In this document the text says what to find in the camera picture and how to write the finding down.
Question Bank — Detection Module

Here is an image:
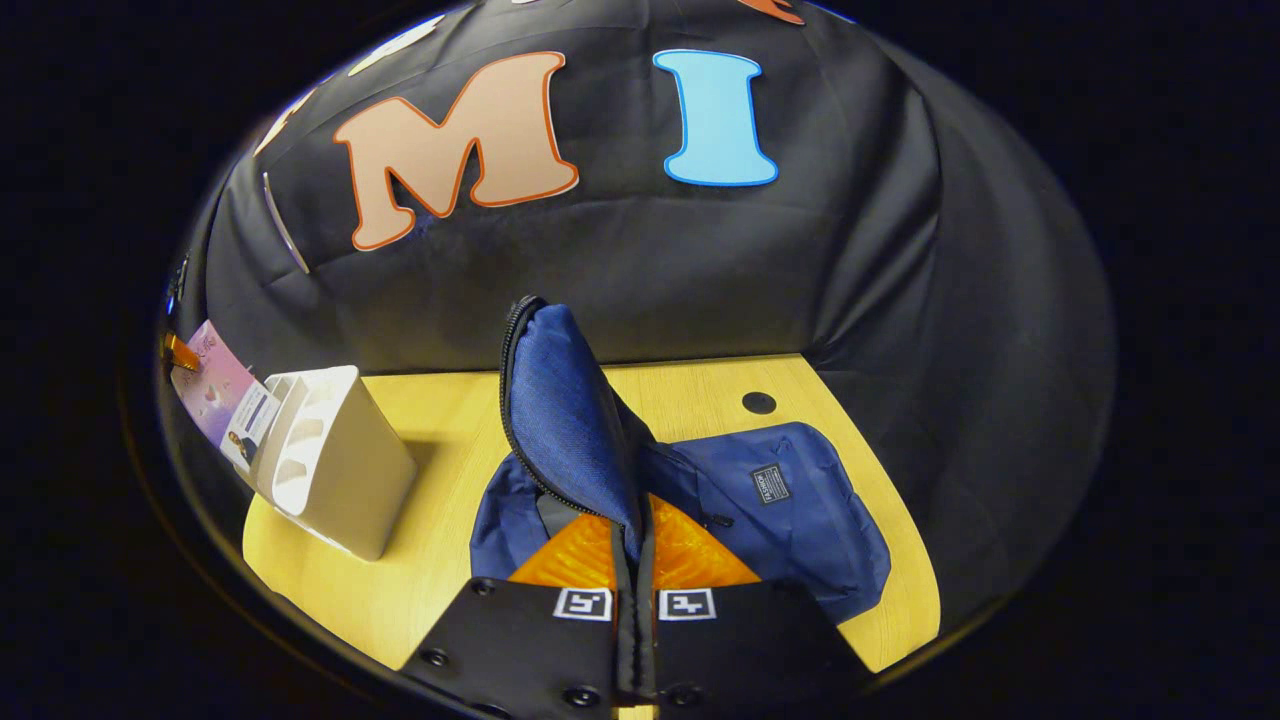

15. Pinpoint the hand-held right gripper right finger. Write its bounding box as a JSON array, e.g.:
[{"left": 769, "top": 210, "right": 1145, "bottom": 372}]
[{"left": 638, "top": 490, "right": 873, "bottom": 720}]

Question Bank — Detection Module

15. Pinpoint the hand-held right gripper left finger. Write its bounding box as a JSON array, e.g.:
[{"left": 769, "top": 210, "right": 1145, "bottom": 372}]
[{"left": 398, "top": 510, "right": 629, "bottom": 720}]

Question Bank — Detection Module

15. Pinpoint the pink book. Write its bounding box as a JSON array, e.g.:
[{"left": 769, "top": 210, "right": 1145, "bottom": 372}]
[{"left": 170, "top": 320, "right": 284, "bottom": 473}]

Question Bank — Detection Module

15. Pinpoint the blue schoolbag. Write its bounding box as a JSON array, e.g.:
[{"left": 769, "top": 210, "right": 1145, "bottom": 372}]
[{"left": 468, "top": 295, "right": 893, "bottom": 626}]

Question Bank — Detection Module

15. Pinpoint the black backdrop cloth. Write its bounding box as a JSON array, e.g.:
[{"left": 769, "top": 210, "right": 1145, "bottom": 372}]
[{"left": 160, "top": 0, "right": 1116, "bottom": 641}]

